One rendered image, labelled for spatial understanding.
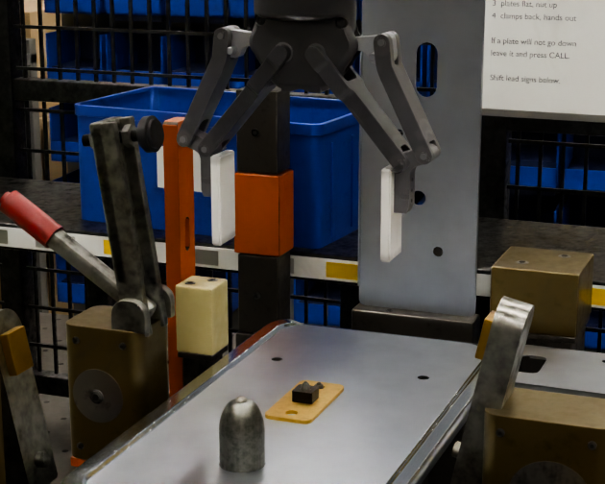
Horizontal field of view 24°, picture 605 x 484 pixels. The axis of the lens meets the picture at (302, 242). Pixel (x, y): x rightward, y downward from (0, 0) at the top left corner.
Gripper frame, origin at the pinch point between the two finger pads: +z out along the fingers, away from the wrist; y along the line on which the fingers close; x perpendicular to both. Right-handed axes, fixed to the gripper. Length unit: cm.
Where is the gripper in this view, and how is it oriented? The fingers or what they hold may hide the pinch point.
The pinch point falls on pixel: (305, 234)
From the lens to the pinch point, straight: 106.3
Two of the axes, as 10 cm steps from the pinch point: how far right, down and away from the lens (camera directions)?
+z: 0.0, 9.7, 2.5
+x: 3.6, -2.4, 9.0
